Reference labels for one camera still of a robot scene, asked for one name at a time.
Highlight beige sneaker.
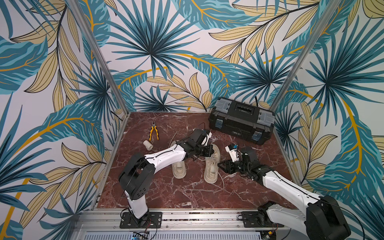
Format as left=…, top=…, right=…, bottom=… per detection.
left=172, top=157, right=187, bottom=179
left=204, top=144, right=221, bottom=184

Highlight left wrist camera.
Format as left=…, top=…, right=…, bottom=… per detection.
left=202, top=133, right=212, bottom=146

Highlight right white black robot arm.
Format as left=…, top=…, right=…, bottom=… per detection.
left=218, top=144, right=351, bottom=240

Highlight small beige cylinder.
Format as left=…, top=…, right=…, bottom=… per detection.
left=143, top=140, right=154, bottom=151

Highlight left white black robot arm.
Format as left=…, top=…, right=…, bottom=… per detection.
left=118, top=129, right=215, bottom=223

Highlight left aluminium corner post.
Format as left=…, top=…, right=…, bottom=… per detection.
left=65, top=0, right=130, bottom=115

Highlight yellow handled pliers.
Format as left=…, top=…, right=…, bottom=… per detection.
left=149, top=121, right=160, bottom=142

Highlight black grey toolbox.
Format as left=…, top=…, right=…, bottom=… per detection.
left=209, top=98, right=275, bottom=145

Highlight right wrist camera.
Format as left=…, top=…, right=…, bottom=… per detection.
left=225, top=144, right=240, bottom=163

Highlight aluminium front rail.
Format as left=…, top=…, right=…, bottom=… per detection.
left=71, top=209, right=308, bottom=240

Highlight aluminium corner post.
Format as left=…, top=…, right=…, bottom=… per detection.
left=270, top=0, right=341, bottom=112
left=65, top=0, right=130, bottom=115

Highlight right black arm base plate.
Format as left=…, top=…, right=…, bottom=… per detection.
left=237, top=212, right=284, bottom=228

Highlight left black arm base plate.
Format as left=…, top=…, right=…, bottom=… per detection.
left=120, top=212, right=163, bottom=229

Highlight right aluminium corner post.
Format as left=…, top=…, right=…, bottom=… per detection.
left=270, top=0, right=341, bottom=112

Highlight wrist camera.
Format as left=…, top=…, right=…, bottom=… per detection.
left=225, top=144, right=240, bottom=163
left=202, top=133, right=212, bottom=146

